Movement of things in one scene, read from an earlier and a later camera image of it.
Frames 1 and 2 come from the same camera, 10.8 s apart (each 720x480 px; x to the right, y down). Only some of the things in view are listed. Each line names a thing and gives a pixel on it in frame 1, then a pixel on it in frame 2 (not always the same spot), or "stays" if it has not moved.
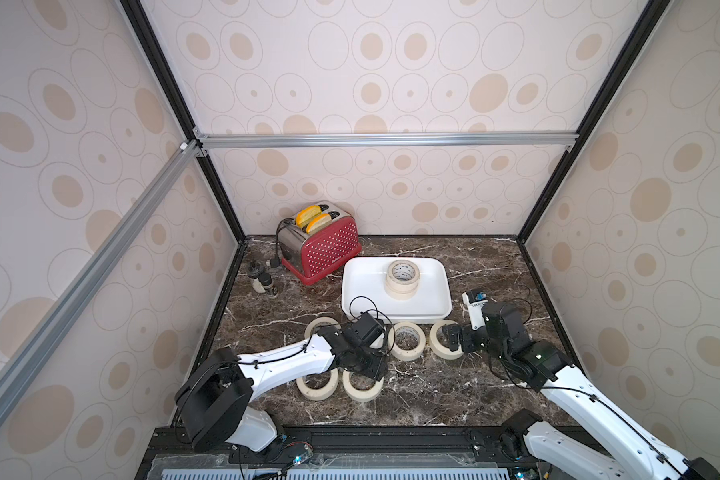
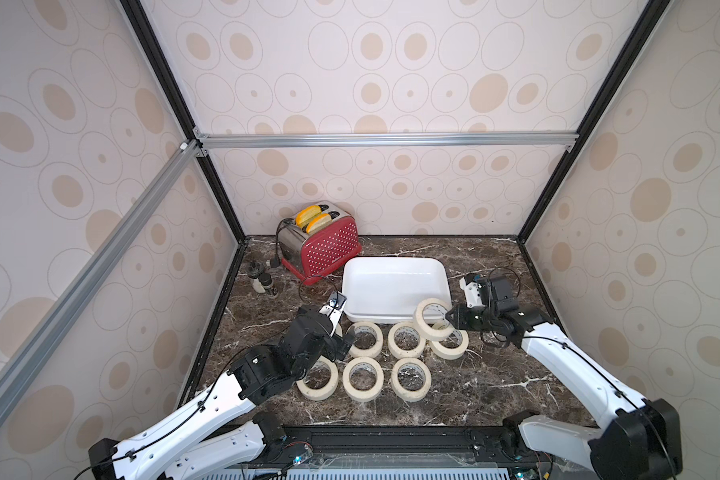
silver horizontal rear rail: x=329 y=140 stays
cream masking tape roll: x=402 y=281 → x=407 y=394
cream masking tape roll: x=362 y=395 stays
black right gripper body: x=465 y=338 → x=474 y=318
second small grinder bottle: x=255 y=268 stays
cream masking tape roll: x=319 y=394 stays
